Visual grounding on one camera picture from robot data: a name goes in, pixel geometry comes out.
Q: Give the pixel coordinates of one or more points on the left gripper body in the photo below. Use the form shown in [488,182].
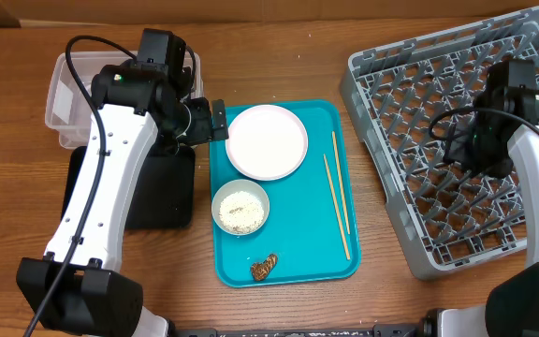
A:
[200,126]

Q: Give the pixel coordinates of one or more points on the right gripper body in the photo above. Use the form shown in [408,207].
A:
[483,152]

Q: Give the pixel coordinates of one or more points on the grey bowl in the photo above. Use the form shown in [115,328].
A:
[235,186]

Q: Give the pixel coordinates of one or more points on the pile of rice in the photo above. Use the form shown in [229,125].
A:
[241,213]

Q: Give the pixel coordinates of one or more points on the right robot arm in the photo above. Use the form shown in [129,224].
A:
[512,308]

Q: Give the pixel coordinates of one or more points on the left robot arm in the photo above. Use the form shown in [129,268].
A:
[145,102]

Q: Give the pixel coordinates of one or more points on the grey dishwasher rack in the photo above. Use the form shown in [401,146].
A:
[445,219]

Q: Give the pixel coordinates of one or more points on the large white plate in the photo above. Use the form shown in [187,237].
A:
[266,142]

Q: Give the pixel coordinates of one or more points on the black plastic tray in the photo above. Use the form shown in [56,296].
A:
[163,192]

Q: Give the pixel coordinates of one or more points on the right wooden chopstick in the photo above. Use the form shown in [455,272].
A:
[341,185]

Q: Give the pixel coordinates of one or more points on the wooden chopstick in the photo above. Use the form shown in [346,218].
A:
[336,208]
[341,185]

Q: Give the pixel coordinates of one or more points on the clear plastic bin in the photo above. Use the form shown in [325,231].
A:
[67,111]

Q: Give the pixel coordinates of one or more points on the left wooden chopstick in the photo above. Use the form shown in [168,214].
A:
[336,208]

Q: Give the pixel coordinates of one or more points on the teal serving tray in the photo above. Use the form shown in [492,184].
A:
[302,229]

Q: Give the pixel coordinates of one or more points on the brown food scrap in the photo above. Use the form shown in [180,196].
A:
[261,270]

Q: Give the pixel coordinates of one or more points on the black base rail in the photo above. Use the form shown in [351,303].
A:
[297,332]

